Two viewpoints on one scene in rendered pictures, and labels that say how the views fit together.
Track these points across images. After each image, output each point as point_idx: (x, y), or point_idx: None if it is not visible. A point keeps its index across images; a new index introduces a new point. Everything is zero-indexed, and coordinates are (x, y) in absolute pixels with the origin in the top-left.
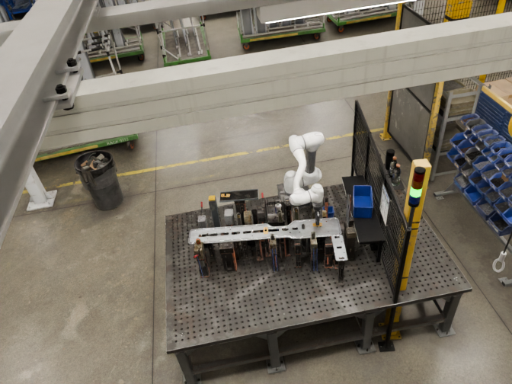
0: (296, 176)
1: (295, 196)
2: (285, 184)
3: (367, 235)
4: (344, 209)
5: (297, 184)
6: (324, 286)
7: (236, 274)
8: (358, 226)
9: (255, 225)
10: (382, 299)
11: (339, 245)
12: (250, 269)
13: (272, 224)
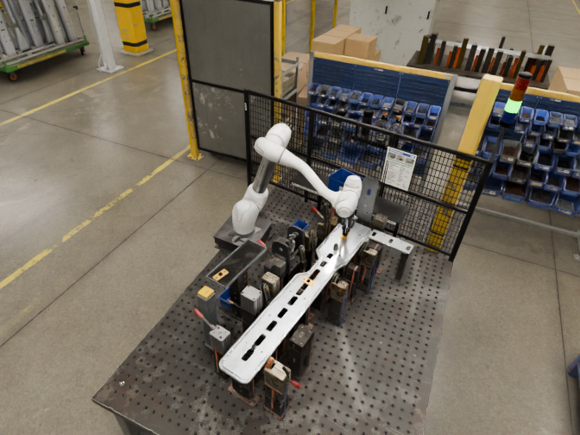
0: (317, 182)
1: (348, 202)
2: (242, 222)
3: (393, 212)
4: (301, 218)
5: (330, 190)
6: (397, 295)
7: (313, 368)
8: (375, 211)
9: (289, 286)
10: (442, 265)
11: (387, 239)
12: (317, 348)
13: (292, 273)
